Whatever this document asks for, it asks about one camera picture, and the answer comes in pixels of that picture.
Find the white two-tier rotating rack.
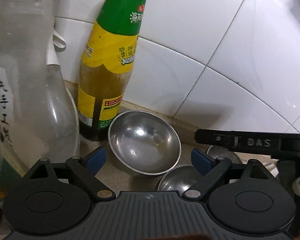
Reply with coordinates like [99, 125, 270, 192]
[65, 87, 80, 156]

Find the green yellow oyster sauce bottle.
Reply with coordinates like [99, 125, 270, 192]
[77, 0, 146, 141]

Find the clear plastic bag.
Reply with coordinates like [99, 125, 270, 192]
[0, 0, 72, 176]

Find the steel bowl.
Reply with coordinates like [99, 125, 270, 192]
[108, 111, 181, 176]
[206, 146, 243, 164]
[157, 164, 202, 195]

